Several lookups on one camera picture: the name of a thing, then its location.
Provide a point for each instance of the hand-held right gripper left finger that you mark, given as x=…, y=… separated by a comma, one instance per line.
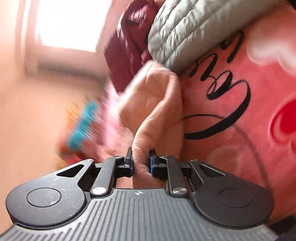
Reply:
x=130, y=161

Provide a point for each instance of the teal and pink printed pillow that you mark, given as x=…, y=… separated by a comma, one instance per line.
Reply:
x=85, y=125

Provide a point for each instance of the maroon down jacket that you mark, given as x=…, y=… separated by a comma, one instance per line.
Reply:
x=129, y=46

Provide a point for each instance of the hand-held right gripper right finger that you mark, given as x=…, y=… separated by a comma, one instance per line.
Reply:
x=152, y=162

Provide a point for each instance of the window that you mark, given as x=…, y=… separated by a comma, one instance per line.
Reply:
x=69, y=23

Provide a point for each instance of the pink quilted fleece jacket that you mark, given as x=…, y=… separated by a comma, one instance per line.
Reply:
x=157, y=104

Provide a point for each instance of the grey down jacket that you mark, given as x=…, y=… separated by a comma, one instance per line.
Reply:
x=196, y=30

